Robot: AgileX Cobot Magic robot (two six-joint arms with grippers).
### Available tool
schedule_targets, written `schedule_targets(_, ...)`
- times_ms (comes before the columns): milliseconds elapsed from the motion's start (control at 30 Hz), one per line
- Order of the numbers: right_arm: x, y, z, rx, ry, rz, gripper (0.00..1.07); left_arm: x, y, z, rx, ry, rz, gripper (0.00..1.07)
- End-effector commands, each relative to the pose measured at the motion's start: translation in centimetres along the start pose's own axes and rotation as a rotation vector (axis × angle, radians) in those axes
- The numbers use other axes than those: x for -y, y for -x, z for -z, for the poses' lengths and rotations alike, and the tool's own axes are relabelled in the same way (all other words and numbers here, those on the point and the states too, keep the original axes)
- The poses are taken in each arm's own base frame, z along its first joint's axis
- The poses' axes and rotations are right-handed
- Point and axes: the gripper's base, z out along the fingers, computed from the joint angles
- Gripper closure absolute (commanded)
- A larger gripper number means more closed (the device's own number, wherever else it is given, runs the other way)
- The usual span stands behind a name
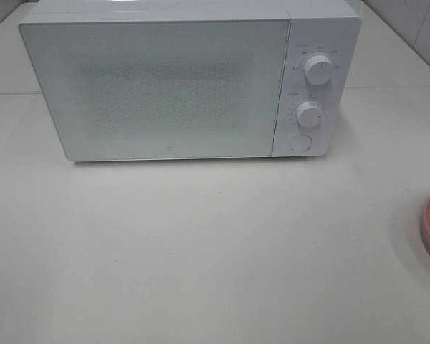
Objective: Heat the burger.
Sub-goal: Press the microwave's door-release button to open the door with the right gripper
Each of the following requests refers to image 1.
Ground round door release button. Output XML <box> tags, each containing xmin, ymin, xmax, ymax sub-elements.
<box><xmin>290</xmin><ymin>135</ymin><xmax>312</xmax><ymax>152</ymax></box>

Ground white microwave door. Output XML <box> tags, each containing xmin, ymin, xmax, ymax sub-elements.
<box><xmin>19</xmin><ymin>20</ymin><xmax>290</xmax><ymax>161</ymax></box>

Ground white lower timer knob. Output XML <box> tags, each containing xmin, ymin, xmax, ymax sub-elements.
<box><xmin>296</xmin><ymin>101</ymin><xmax>323</xmax><ymax>128</ymax></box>

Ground white microwave oven body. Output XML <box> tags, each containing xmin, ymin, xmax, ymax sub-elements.
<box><xmin>19</xmin><ymin>1</ymin><xmax>361</xmax><ymax>158</ymax></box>

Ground white upper power knob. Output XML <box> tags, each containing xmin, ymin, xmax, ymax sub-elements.
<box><xmin>304</xmin><ymin>52</ymin><xmax>333</xmax><ymax>86</ymax></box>

